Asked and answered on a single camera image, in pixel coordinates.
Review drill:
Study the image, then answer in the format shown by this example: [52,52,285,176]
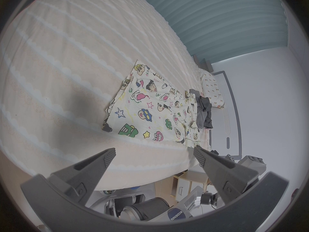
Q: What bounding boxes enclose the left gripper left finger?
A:
[49,148,116,202]

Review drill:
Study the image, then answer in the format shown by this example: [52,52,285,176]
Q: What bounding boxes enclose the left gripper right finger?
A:
[193,145,260,203]

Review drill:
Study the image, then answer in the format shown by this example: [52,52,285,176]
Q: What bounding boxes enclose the white printed pyjama top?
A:
[101,59,208,152]

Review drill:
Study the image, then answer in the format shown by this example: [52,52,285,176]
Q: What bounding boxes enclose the small wooden cabinet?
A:
[173,170,209,198]

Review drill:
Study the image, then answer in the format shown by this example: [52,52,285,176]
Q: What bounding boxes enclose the black garment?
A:
[189,88,214,130]

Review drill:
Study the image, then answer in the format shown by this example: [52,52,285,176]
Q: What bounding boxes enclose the white printed pillow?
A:
[199,68,226,109]

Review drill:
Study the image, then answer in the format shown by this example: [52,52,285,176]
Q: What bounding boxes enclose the grey bedside table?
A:
[192,55,214,72]

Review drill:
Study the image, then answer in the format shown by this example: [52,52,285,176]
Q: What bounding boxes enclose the bed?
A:
[0,0,242,195]

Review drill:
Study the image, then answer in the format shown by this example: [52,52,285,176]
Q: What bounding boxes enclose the blue-green curtain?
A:
[135,0,290,62]

